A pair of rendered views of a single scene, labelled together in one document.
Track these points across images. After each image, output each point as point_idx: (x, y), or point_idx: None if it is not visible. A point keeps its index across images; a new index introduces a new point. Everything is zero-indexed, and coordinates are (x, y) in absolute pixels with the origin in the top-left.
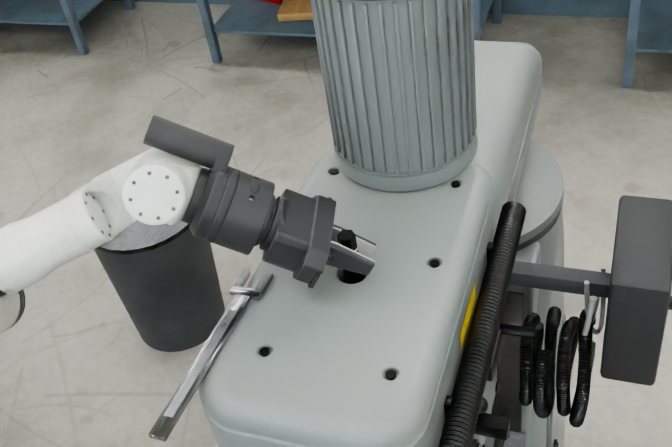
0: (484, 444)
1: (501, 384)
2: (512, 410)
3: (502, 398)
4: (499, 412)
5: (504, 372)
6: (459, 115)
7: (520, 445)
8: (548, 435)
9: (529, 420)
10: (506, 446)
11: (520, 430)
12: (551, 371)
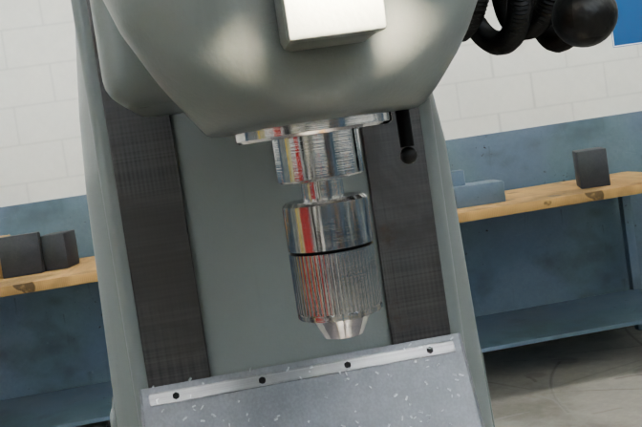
0: (390, 390)
1: (391, 193)
2: (423, 267)
3: (399, 237)
4: (400, 287)
5: (392, 153)
6: None
7: (459, 362)
8: (488, 395)
9: (458, 298)
10: (434, 376)
11: (448, 327)
12: (487, 26)
